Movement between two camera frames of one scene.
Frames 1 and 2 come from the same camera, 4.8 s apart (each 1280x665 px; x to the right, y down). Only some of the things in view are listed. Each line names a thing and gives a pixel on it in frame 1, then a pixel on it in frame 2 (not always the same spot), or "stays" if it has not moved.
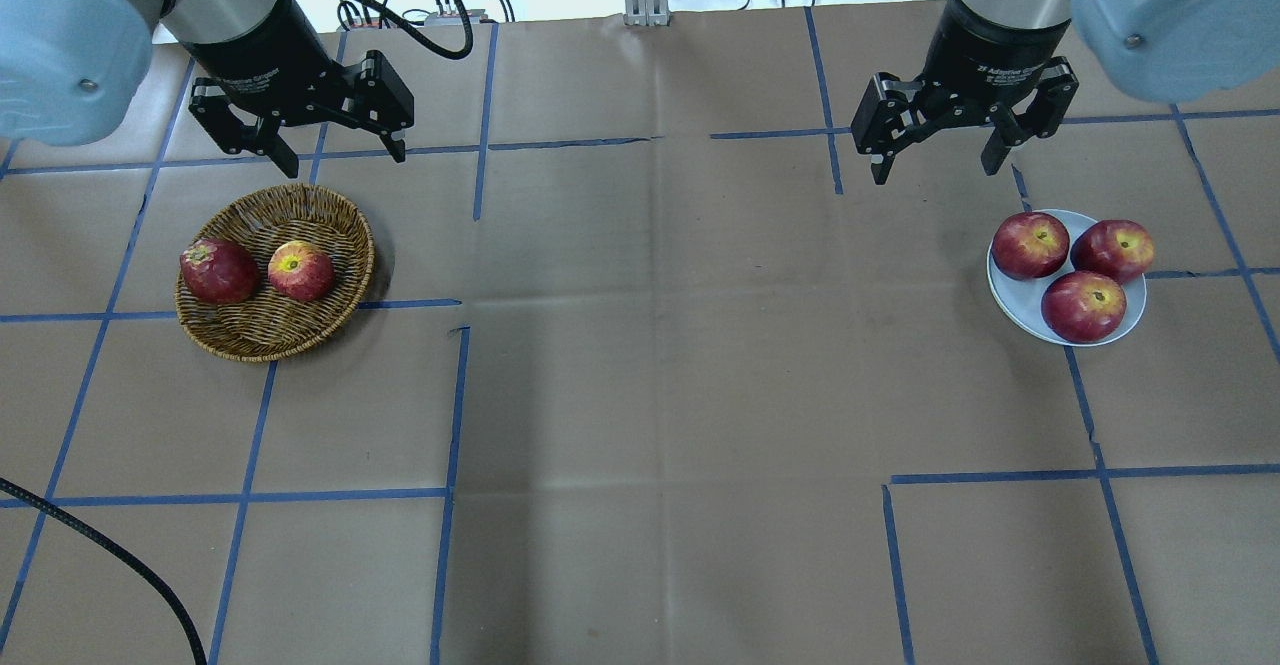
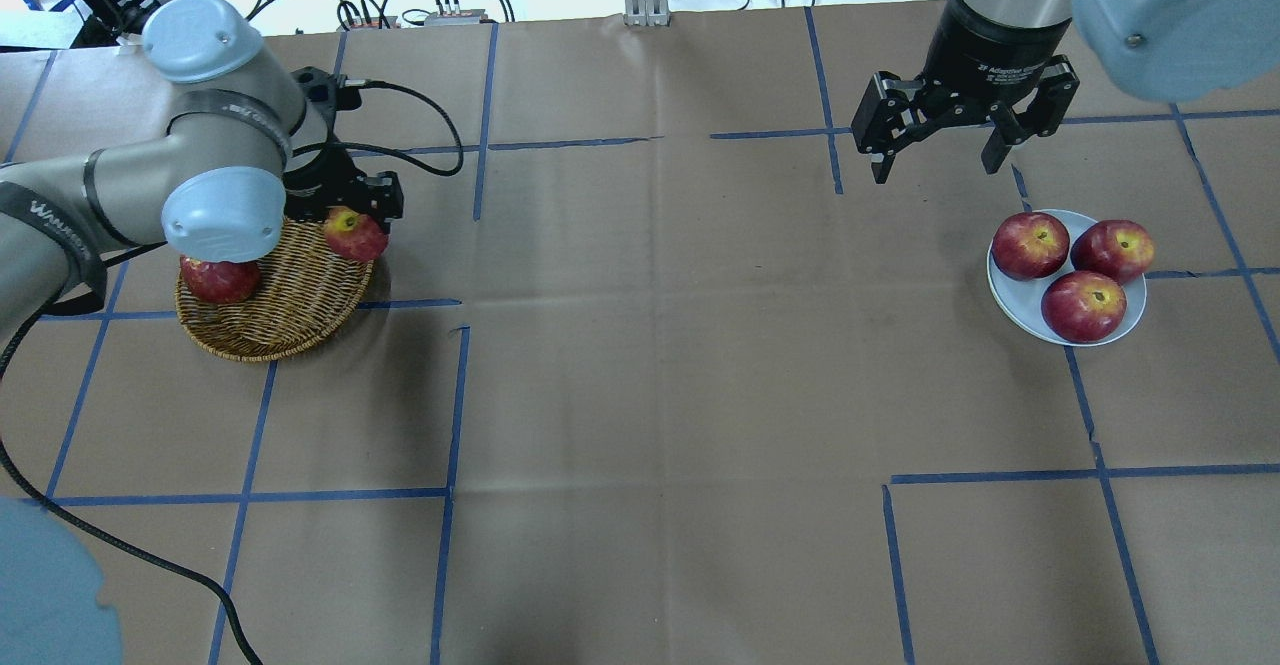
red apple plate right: (1117, 247) stays
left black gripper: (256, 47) to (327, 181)
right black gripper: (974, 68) stays
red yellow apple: (301, 270) to (354, 235)
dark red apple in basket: (218, 272) stays
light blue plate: (1021, 300) stays
